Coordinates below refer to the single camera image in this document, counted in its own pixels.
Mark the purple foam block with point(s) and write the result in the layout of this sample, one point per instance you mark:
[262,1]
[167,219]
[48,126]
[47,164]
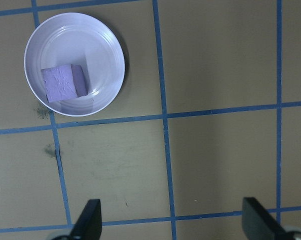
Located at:
[60,82]

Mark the purple round plate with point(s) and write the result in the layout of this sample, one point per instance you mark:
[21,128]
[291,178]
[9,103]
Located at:
[90,45]

